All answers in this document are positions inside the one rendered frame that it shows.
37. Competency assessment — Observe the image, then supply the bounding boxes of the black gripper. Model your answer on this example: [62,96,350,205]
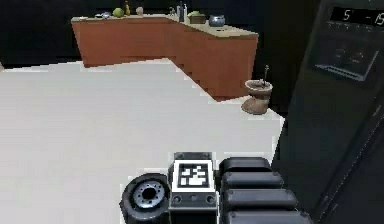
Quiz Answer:
[119,173,172,224]

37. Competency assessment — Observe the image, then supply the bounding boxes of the brown plant pot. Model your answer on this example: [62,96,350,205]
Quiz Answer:
[241,65,274,116]

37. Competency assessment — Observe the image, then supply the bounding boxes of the brown kitchen counter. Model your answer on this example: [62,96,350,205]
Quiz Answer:
[70,13,260,102]

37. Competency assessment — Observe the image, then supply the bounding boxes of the blue grey kettle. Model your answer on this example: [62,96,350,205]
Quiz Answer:
[208,14,226,28]

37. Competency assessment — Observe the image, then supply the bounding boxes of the black fridge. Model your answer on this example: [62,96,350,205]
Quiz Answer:
[271,0,384,224]

